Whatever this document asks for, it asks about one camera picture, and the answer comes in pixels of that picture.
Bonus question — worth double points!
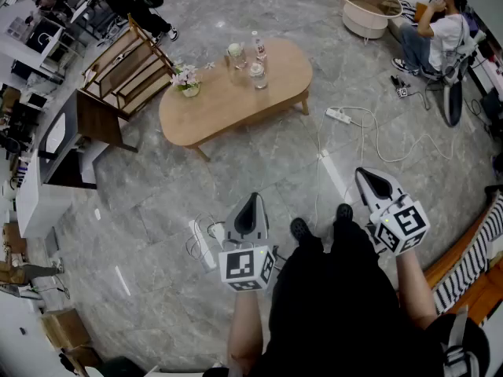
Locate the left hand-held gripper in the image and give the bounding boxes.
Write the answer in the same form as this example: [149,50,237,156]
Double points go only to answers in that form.
[218,192,277,293]

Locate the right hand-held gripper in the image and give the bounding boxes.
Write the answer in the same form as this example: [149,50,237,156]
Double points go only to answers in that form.
[354,167,431,257]

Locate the person's left forearm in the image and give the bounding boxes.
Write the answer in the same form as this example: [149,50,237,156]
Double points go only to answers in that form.
[226,291,263,375]

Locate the person's right forearm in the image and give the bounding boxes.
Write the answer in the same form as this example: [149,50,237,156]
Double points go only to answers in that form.
[395,247,438,329]

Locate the wooden coffee table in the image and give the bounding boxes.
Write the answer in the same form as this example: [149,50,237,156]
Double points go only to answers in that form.
[158,37,314,163]

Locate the white power strip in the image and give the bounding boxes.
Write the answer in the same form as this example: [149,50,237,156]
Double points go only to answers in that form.
[325,107,353,126]
[187,218,218,273]

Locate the person's left black shoe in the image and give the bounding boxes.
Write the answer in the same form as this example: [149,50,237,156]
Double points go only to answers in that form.
[289,217,314,243]

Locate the orange sofa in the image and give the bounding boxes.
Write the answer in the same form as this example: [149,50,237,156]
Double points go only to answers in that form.
[424,192,503,328]

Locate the unused black gripper device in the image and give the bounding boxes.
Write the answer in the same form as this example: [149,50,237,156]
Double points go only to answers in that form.
[390,75,409,99]

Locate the striped throw blanket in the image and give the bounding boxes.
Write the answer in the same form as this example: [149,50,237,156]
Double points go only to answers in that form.
[431,192,503,317]

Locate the person's black clothes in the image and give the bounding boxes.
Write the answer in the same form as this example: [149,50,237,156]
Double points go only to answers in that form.
[202,216,492,377]

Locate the short glass jar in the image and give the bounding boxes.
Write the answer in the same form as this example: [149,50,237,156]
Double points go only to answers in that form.
[248,61,269,90]

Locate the pink flowers in pot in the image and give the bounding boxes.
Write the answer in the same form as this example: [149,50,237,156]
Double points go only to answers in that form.
[169,64,202,98]

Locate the glass cup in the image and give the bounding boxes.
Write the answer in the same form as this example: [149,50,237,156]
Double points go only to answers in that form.
[226,42,248,86]

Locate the plastic bottle red label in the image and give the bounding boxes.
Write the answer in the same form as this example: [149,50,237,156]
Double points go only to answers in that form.
[251,30,268,63]

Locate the dark wood cabinet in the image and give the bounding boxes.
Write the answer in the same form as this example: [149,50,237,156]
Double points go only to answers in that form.
[38,89,138,190]

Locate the black white striped cushion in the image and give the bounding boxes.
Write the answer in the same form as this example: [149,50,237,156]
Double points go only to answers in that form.
[398,0,420,25]

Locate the orange cushion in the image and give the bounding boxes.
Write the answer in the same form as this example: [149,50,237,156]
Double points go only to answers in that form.
[414,2,433,24]

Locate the dark green bin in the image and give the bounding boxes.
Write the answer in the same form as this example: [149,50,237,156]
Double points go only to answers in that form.
[94,355,147,377]

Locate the wooden shelf rack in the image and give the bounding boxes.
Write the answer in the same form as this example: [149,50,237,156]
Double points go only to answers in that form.
[81,13,177,121]

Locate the white rectangular cabinet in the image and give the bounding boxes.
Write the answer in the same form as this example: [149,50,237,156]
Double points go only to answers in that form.
[15,149,74,239]

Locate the large cardboard box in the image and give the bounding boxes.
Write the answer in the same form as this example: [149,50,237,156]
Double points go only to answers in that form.
[39,308,92,350]

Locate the white oval tray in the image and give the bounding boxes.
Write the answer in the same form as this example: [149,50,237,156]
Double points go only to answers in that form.
[45,112,67,155]

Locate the small cardboard box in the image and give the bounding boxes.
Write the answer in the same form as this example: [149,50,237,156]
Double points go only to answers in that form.
[62,346,104,375]

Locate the grey shoulder strap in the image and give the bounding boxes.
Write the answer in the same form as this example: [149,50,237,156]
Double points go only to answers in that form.
[442,306,483,377]

